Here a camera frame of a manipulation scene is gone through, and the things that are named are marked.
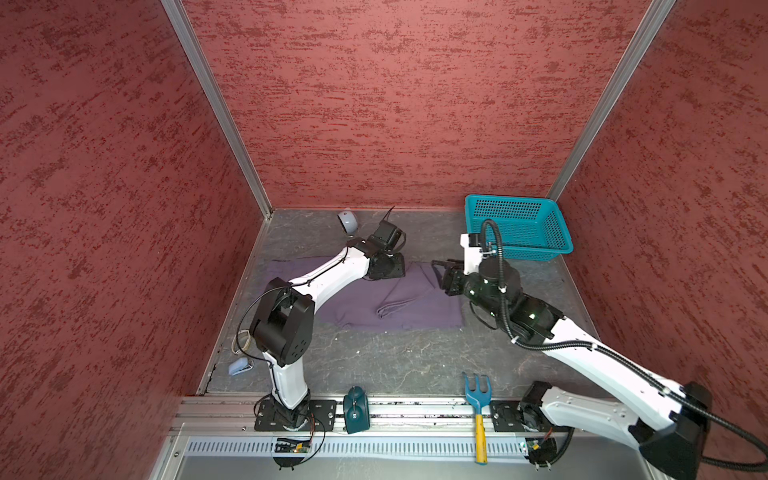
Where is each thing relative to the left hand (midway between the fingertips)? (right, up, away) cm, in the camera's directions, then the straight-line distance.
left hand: (397, 275), depth 90 cm
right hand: (+10, +4, -17) cm, 20 cm away
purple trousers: (+7, -8, +5) cm, 12 cm away
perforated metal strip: (-32, -40, -19) cm, 54 cm away
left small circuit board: (-27, -40, -17) cm, 52 cm away
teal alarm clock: (-10, -28, -23) cm, 37 cm away
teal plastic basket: (+54, +15, +25) cm, 61 cm away
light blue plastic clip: (-44, -23, -10) cm, 51 cm away
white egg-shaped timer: (-18, +18, +19) cm, 31 cm away
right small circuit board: (+35, -41, -18) cm, 57 cm away
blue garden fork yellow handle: (+21, -30, -15) cm, 39 cm away
